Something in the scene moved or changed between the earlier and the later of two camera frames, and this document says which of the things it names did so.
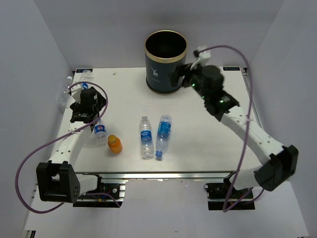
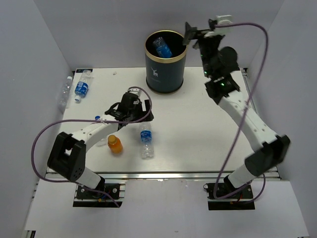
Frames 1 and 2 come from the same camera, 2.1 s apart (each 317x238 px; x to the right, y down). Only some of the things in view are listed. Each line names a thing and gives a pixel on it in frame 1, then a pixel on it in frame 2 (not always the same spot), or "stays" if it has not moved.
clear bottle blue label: x=147 y=148 stays
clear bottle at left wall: x=65 y=94 stays
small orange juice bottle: x=115 y=144 stays
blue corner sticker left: x=81 y=70 stays
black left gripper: x=100 y=101 to x=138 y=105
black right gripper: x=181 y=71 to x=189 y=33
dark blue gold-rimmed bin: x=165 y=51 stays
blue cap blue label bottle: x=163 y=132 to x=162 y=48
